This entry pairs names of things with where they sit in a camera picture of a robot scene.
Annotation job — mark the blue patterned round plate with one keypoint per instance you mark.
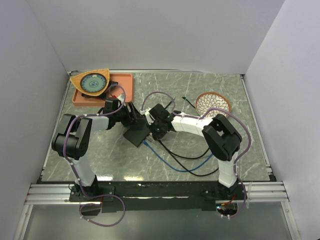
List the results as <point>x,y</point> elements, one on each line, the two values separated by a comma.
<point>93,82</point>

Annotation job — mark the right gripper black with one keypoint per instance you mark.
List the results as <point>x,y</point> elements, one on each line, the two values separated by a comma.
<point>156,135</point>

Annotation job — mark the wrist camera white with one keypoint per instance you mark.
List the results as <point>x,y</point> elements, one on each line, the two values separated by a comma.
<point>147,115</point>
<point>120,97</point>

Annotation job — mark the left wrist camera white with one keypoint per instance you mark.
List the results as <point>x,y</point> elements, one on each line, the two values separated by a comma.
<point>120,97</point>

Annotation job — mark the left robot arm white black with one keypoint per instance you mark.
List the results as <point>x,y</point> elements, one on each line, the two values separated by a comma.
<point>72,136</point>

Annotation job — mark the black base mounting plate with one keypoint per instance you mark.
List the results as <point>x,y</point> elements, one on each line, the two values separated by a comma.
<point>173,195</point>

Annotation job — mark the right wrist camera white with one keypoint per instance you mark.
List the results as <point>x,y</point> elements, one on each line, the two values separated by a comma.
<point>147,115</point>

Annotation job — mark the salmon pink tray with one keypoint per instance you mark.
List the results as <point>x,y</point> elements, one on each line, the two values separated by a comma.
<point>123,79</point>

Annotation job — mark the aluminium rail frame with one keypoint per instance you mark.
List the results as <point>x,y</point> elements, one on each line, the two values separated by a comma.
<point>266,215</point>

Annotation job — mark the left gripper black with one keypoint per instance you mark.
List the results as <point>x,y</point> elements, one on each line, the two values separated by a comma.
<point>136,114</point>

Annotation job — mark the flower patterned brown bowl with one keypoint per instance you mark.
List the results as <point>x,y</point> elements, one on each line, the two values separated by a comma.
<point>208,100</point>

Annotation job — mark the black network switch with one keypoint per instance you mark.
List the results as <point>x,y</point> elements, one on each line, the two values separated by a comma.
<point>137,132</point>

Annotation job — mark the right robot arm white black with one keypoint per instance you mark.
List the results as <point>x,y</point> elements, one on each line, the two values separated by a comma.
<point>222,138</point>

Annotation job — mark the black dish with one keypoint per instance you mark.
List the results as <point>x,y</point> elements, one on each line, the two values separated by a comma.
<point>104,94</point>

